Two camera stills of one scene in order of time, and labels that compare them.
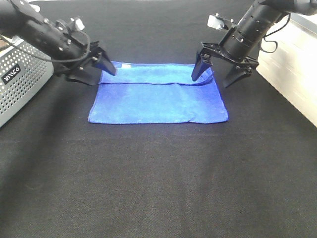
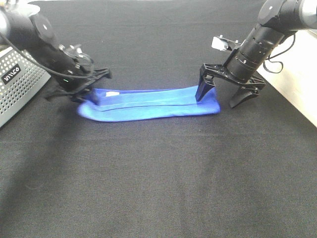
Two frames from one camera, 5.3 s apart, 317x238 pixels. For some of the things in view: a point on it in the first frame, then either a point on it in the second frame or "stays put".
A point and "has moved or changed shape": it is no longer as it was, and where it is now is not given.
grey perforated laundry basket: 23,69 stays put
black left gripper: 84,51 to 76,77
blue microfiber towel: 143,92 has moved or changed shape
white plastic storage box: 288,61 stays put
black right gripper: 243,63 to 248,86
